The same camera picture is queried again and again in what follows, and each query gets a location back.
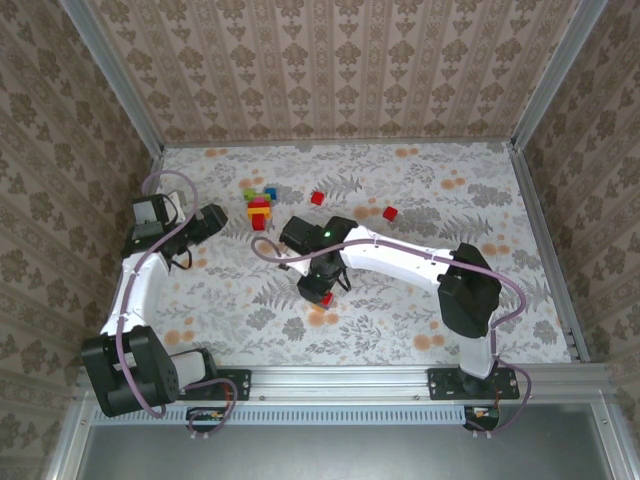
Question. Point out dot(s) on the orange long lego brick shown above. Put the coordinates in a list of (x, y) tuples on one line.
[(260, 212)]

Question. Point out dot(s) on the grey metal panel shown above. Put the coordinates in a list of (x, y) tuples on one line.
[(350, 455)]

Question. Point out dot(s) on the aluminium table edge rail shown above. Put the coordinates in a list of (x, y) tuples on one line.
[(340, 142), (157, 167), (532, 200)]

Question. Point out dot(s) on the wide aluminium mounting rail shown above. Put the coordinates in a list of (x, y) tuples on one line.
[(340, 380)]

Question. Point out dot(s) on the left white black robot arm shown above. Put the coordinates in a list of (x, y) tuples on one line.
[(140, 295)]

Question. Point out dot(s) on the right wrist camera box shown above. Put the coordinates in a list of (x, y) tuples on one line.
[(300, 267)]

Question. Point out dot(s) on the red long lego brick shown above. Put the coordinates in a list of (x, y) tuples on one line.
[(327, 299)]

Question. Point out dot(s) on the aluminium frame post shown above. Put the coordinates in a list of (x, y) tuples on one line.
[(556, 75), (114, 75)]

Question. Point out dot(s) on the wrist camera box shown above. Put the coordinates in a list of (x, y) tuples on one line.
[(147, 212), (300, 267)]

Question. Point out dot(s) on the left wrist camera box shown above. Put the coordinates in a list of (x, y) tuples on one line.
[(147, 212)]

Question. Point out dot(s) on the small black electronics board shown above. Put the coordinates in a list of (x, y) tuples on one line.
[(482, 414), (202, 415)]

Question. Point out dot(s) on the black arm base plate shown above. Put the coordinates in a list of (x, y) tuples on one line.
[(442, 385), (240, 385)]

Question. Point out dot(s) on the pink small lego brick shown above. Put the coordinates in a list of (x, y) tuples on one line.
[(259, 202)]

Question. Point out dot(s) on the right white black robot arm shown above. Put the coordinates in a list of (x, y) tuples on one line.
[(395, 260)]

